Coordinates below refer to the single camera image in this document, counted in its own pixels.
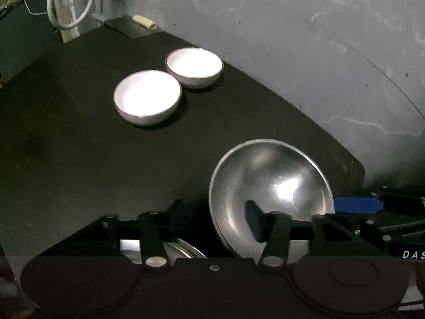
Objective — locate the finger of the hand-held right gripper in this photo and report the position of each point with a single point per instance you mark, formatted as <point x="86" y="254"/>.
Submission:
<point x="357" y="205"/>
<point x="381" y="232"/>

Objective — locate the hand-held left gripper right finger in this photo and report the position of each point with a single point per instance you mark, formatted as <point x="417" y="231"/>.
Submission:
<point x="255" y="221"/>

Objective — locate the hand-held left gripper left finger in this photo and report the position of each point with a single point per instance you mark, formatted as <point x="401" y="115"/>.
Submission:
<point x="172" y="216"/>

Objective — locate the large steel bowl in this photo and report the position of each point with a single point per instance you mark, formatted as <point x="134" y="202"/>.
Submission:
<point x="189" y="249"/>

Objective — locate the deep steel bowl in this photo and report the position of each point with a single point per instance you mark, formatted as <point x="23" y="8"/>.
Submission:
<point x="282" y="179"/>

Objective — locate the white ceramic bowl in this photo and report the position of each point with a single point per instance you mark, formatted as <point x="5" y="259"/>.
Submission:
<point x="194" y="68"/>
<point x="147" y="98"/>

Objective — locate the dark cleaver knife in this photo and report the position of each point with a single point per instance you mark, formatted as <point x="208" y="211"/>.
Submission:
<point x="131" y="26"/>

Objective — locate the dark cabinet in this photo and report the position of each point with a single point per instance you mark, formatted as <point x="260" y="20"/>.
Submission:
<point x="20" y="40"/>

